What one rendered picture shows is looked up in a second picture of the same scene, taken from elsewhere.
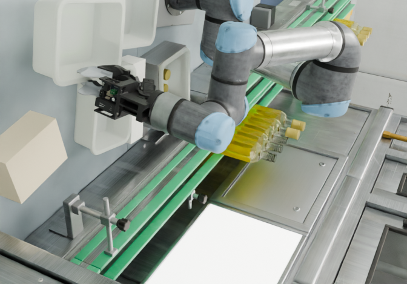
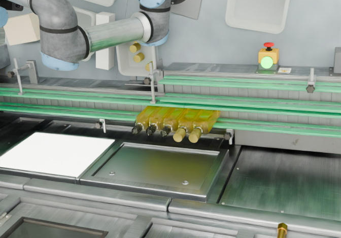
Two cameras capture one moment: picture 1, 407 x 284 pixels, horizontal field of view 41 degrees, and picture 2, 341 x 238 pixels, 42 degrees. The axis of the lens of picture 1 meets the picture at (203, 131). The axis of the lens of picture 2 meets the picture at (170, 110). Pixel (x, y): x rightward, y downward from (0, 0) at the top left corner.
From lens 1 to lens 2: 2.28 m
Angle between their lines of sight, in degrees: 74
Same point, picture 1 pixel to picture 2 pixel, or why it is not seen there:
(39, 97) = not seen: hidden behind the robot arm
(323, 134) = (265, 190)
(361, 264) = (54, 216)
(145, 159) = (104, 85)
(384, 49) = not seen: outside the picture
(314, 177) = (161, 179)
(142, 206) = (61, 94)
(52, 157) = (27, 33)
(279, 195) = (130, 165)
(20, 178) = (9, 32)
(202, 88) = (171, 68)
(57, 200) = (56, 71)
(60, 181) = not seen: hidden behind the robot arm
